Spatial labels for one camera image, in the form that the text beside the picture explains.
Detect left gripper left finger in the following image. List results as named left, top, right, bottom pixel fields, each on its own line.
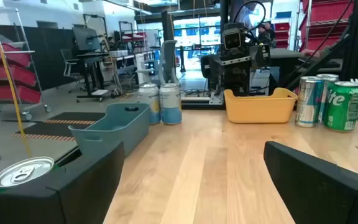
left=0, top=142, right=126, bottom=224

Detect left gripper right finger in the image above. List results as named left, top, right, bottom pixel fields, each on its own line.
left=263, top=141, right=358, bottom=224

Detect yellow plastic bin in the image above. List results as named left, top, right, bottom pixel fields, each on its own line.
left=223, top=87, right=298, bottom=124

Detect green soda can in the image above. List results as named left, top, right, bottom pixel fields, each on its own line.
left=323, top=81, right=358, bottom=132
left=0, top=156, right=58, bottom=190

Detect white blue sparkling water can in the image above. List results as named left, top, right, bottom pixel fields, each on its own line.
left=159, top=83, right=183, bottom=126
left=137, top=83, right=162, bottom=125

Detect slim silver blue energy can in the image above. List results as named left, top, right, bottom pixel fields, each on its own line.
left=295, top=76, right=324, bottom=128
left=316, top=73, right=340, bottom=124

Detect dark blue plastic bin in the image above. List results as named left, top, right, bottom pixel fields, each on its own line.
left=68, top=103, right=150, bottom=159

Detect person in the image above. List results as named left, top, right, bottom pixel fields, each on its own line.
left=263, top=21, right=277, bottom=49
left=257, top=25, right=269, bottom=44

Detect grey office chair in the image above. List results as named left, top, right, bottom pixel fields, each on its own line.
left=158, top=39, right=180, bottom=86

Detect person's hand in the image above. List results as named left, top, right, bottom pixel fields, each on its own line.
left=300, top=48, right=322, bottom=58

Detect black floor mat orange stripes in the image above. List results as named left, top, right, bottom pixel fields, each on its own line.
left=10, top=111, right=107, bottom=142

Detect metal storage rack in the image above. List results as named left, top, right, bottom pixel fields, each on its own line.
left=0, top=7, right=52, bottom=123

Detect black standing desk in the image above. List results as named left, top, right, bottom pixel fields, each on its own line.
left=75, top=51, right=111, bottom=103

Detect black office chair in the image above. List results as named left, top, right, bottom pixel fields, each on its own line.
left=60, top=48, right=86, bottom=94

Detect black monitor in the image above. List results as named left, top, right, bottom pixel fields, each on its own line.
left=71, top=26, right=102, bottom=54

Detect silver mounting bracket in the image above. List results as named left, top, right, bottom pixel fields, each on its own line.
left=208, top=90, right=225, bottom=106

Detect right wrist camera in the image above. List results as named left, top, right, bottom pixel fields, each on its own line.
left=221, top=27, right=247, bottom=50

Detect yellow cable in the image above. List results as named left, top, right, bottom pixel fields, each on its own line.
left=0, top=0, right=33, bottom=159

